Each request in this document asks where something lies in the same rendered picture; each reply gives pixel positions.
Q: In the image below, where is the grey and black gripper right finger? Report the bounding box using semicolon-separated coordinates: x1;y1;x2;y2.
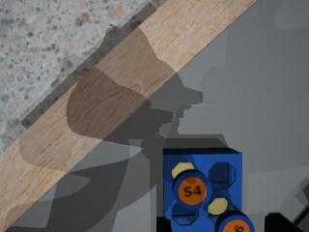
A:
265;213;303;232

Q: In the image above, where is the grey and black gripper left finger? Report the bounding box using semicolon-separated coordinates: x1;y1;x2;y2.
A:
156;217;172;232

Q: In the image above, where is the blue tube rack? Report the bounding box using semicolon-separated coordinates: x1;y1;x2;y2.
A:
163;147;242;232

